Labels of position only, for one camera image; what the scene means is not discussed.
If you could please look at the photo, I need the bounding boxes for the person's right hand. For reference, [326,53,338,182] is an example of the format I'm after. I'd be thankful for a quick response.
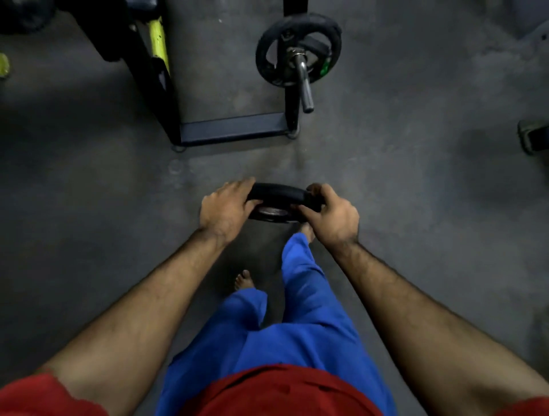
[298,183,360,252]

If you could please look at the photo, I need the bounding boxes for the person's left hand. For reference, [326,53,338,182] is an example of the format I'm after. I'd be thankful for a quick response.
[199,177,263,245]

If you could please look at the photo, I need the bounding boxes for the small black weight plate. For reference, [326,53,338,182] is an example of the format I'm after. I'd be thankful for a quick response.
[246,183,323,224]

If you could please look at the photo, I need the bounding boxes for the person's right forearm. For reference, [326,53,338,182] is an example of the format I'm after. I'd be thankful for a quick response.
[330,240,549,416]

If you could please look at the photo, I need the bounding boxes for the person's left forearm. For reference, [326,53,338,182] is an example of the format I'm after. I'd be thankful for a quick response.
[38,228,228,416]

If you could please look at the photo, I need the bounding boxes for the person's left foot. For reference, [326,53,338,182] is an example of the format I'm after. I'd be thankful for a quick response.
[234,269,255,292]

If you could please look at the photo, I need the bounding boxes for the black steel weight rack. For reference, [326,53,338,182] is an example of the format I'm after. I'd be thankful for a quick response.
[56,0,309,148]

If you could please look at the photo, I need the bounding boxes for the blue trousers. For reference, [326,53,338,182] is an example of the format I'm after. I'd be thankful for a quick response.
[155,233,397,416]

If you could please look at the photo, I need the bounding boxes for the chrome plate holder peg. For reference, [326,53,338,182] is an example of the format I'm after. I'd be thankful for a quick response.
[288,47,315,114]

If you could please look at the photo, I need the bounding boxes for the black weight plate on rack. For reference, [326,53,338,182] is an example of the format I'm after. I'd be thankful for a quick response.
[256,12,343,88]

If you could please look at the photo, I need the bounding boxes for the red shirt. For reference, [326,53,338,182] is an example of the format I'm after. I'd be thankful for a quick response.
[0,364,549,416]

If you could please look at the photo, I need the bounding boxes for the yellow-green machine bar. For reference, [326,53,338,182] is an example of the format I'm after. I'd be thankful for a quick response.
[147,17,171,75]

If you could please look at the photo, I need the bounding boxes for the black equipment base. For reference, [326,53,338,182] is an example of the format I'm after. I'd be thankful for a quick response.
[517,119,549,156]

